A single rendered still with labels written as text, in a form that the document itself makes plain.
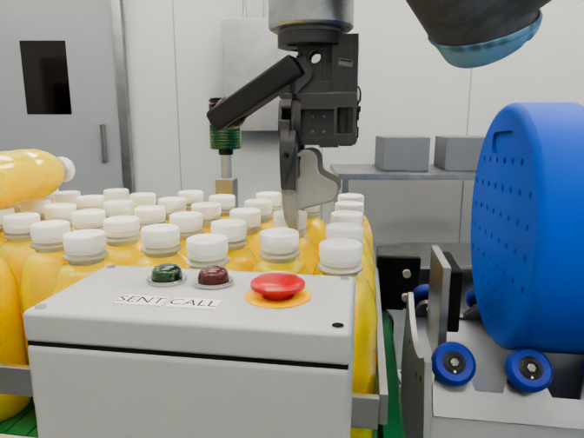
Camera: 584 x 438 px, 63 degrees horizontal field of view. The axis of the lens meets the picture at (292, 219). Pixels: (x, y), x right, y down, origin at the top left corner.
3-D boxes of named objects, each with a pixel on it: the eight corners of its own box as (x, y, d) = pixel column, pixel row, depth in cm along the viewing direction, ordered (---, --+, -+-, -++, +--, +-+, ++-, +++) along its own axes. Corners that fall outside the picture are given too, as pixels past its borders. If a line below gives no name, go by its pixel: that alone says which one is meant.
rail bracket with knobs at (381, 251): (419, 321, 76) (422, 260, 74) (373, 319, 77) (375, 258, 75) (413, 300, 85) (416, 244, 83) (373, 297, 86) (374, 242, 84)
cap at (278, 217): (266, 228, 55) (266, 213, 55) (293, 223, 57) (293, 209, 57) (287, 234, 52) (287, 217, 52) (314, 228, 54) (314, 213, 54)
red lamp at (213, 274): (223, 288, 33) (223, 272, 32) (193, 287, 33) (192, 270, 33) (232, 279, 35) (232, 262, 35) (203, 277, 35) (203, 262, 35)
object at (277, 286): (301, 307, 29) (301, 289, 29) (244, 303, 30) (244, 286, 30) (308, 288, 33) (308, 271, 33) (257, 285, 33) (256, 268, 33)
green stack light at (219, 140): (236, 149, 93) (235, 123, 92) (205, 149, 94) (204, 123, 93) (244, 148, 99) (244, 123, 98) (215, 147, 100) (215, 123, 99)
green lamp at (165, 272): (175, 286, 33) (175, 269, 33) (146, 284, 33) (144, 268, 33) (187, 276, 35) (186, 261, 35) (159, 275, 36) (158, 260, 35)
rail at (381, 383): (387, 425, 42) (388, 394, 41) (377, 424, 42) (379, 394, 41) (377, 280, 81) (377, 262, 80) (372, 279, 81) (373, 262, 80)
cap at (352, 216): (344, 234, 55) (344, 218, 54) (324, 228, 58) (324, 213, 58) (369, 229, 57) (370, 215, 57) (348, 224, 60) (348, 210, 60)
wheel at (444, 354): (475, 341, 50) (471, 345, 52) (431, 338, 50) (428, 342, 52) (479, 386, 48) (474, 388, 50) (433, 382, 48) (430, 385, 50)
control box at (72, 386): (347, 492, 28) (351, 328, 26) (37, 456, 31) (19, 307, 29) (352, 396, 37) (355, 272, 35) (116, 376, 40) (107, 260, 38)
